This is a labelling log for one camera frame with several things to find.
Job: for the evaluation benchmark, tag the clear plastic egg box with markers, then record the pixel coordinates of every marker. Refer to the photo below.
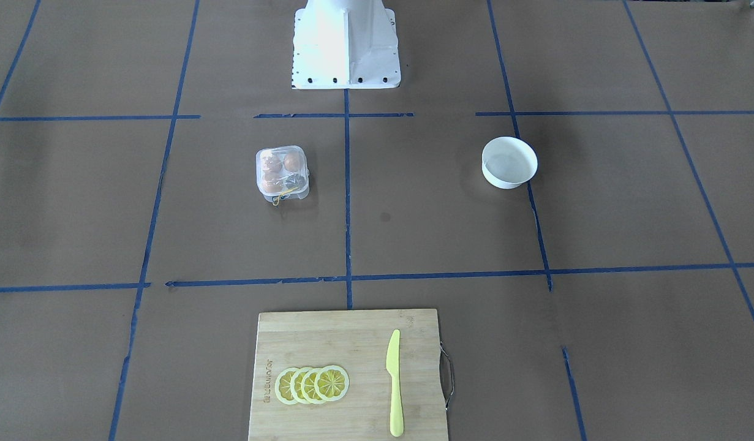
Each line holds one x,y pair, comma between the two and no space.
296,185

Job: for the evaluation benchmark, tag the brown egg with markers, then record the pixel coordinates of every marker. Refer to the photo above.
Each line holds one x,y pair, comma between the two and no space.
270,162
292,162
272,182

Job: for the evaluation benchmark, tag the yellow plastic knife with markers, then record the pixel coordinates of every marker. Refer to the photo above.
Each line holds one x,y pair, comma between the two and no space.
392,366

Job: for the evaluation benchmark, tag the white bowl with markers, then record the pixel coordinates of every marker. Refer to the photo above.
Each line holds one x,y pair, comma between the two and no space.
508,162

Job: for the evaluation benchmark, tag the wooden cutting board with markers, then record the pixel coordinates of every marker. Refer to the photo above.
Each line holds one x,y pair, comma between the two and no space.
357,341

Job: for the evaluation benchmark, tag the lemon slices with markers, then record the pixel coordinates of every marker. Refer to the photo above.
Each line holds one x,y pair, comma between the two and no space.
311,385

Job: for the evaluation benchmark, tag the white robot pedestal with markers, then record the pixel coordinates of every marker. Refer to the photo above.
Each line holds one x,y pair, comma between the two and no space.
345,45

